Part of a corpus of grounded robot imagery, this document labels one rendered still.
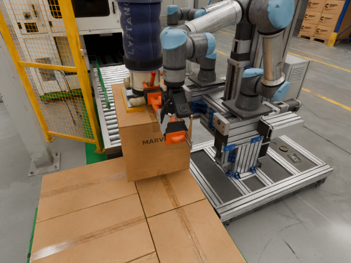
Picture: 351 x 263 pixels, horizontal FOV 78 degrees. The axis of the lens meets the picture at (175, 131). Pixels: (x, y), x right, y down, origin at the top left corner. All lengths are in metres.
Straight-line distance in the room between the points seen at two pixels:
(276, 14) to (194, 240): 1.11
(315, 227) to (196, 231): 1.23
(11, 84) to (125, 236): 1.63
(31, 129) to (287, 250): 2.47
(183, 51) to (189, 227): 0.96
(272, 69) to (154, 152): 0.75
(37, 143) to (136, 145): 1.56
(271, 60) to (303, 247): 1.49
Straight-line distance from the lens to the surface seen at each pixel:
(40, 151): 2.66
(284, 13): 1.03
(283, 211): 2.27
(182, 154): 1.33
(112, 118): 2.31
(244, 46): 1.53
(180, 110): 0.69
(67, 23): 2.20
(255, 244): 1.99
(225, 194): 1.94
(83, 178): 1.68
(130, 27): 1.20
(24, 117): 2.47
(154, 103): 1.02
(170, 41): 0.69
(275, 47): 1.11
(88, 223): 1.43
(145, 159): 1.28
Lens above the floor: 1.68
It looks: 35 degrees down
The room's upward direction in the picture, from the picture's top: straight up
